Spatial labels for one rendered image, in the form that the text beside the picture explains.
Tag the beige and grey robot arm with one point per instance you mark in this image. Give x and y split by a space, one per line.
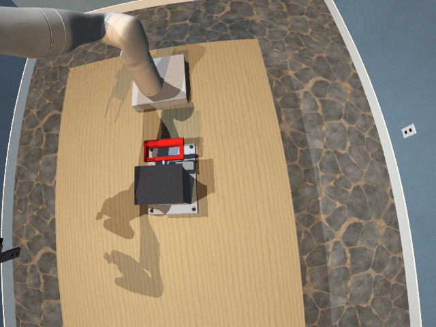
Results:
36 32

